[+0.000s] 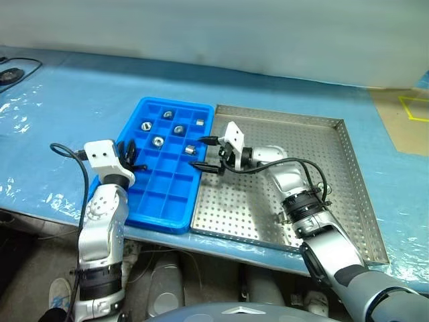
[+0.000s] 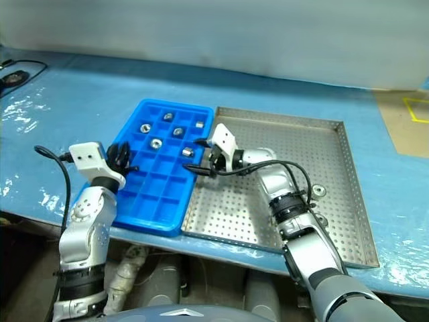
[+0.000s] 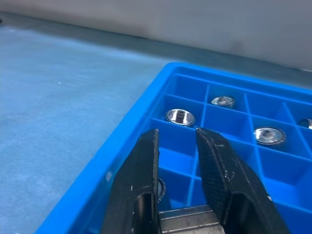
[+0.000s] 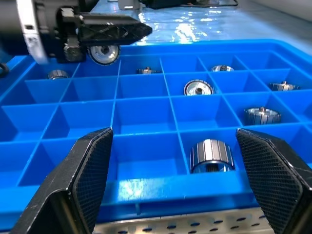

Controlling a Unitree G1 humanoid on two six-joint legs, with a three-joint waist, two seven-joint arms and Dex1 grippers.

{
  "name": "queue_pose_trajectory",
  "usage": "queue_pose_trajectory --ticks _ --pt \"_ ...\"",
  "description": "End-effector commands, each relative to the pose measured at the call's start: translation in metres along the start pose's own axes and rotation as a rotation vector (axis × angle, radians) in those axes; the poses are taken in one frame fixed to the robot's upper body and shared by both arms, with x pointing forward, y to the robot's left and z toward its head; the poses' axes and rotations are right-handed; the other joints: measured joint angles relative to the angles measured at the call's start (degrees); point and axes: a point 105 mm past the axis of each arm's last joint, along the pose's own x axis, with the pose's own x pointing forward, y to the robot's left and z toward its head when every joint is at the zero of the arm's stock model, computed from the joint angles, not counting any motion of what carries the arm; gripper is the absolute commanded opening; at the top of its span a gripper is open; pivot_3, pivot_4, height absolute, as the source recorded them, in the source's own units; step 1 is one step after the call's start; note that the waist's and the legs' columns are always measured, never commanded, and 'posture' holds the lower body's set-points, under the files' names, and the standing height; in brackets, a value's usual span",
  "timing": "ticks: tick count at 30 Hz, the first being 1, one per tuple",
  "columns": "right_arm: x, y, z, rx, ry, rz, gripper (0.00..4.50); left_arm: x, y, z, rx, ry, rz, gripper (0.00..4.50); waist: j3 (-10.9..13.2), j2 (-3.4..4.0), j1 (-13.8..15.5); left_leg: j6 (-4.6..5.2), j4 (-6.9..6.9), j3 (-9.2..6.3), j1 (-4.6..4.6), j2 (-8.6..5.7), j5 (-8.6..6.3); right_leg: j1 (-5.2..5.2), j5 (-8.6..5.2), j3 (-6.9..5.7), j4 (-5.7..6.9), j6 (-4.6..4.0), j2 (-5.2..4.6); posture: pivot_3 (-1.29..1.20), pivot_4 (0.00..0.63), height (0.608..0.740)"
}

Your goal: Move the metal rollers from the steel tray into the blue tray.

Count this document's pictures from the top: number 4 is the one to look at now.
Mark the blue compartment tray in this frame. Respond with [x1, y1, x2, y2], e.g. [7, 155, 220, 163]
[0, 39, 312, 231]

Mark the ribbed metal roller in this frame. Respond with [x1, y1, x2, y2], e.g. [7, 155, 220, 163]
[189, 138, 236, 174]
[136, 66, 162, 75]
[211, 65, 234, 73]
[87, 44, 121, 66]
[269, 81, 301, 92]
[244, 106, 282, 126]
[47, 70, 69, 80]
[183, 80, 216, 96]

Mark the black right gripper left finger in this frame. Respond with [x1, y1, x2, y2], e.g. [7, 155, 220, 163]
[9, 127, 114, 234]

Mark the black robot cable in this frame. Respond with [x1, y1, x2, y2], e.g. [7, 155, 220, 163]
[0, 62, 10, 79]

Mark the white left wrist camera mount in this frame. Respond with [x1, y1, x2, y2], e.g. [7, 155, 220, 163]
[15, 0, 51, 65]

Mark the grey box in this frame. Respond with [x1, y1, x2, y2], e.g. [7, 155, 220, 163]
[117, 0, 144, 10]

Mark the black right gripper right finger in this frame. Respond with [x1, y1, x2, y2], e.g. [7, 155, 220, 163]
[235, 128, 312, 234]

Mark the perforated steel tray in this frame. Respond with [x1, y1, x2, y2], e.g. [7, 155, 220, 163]
[93, 207, 275, 234]

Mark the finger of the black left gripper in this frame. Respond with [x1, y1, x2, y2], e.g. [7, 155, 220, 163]
[77, 22, 153, 47]
[79, 13, 141, 25]

